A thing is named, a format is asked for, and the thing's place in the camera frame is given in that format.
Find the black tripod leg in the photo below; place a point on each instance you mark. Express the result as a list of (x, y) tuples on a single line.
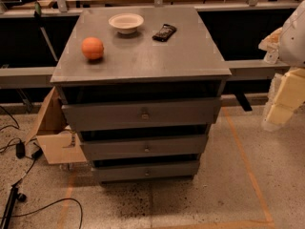
[(14, 196)]

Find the white bowl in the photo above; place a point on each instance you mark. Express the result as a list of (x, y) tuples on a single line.
[(126, 23)]

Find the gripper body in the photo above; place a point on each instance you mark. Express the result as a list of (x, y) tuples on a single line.
[(294, 43)]

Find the grey drawer cabinet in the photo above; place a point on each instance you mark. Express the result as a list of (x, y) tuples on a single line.
[(137, 68)]

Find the top grey drawer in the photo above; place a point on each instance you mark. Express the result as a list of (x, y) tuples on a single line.
[(141, 114)]

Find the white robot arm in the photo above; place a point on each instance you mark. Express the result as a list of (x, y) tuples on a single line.
[(286, 44)]

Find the grey drawer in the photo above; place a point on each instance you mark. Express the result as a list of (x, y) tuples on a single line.
[(141, 114), (143, 147), (136, 172)]

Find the orange ball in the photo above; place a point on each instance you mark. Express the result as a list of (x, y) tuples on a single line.
[(92, 48)]

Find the open cardboard box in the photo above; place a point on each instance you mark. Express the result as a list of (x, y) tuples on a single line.
[(59, 143)]

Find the black power adapter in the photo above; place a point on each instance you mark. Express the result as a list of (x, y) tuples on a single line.
[(20, 149)]

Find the middle grey drawer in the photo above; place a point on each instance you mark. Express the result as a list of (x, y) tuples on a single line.
[(143, 147)]

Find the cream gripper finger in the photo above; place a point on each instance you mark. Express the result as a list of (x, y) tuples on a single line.
[(275, 117)]

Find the bottom grey drawer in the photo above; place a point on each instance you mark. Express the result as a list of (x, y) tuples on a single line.
[(136, 172)]

